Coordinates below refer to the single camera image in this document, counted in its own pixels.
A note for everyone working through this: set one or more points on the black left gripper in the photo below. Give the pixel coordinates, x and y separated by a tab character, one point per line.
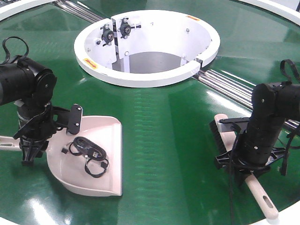
38	122

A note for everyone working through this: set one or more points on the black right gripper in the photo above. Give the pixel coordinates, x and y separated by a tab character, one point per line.
254	146

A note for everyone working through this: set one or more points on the pink hand brush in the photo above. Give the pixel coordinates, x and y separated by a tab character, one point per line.
260	194

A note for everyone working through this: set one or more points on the pink plastic dustpan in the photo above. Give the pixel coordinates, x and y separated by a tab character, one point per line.
80	175

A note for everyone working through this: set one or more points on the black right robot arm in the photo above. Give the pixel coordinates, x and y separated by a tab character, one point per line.
281	100

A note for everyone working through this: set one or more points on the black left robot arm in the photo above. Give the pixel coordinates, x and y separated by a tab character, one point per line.
30	85

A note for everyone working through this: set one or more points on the right steel conveyor rollers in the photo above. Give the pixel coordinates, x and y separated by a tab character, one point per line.
236	88

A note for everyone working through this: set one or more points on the steel conveyor rollers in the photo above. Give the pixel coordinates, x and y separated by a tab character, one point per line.
236	88
78	10

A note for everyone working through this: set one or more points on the green conveyor belt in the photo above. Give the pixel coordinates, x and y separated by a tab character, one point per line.
168	149

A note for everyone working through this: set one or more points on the rear steel conveyor rollers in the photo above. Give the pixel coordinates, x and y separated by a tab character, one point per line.
78	10

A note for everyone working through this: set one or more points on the yellow arrow sticker front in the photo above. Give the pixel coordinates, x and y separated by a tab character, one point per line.
90	63

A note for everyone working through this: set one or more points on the yellow arrow sticker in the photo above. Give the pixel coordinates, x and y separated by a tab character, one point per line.
193	17
90	63

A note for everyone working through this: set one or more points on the left black bearing block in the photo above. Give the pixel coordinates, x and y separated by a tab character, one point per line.
107	35

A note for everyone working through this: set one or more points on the black bearing block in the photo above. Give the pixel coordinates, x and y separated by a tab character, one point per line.
107	35
125	28

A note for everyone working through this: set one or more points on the right black bearing block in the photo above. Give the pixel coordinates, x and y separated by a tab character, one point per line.
125	28

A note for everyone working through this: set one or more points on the white outer rim left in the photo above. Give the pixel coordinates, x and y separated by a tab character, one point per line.
14	8

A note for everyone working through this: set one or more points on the white rim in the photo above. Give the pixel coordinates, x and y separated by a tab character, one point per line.
276	8
14	8

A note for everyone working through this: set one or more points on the yellow arrow sticker rear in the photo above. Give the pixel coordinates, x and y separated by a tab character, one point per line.
193	17

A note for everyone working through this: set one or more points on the white outer rim right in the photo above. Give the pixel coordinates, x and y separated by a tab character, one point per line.
276	8

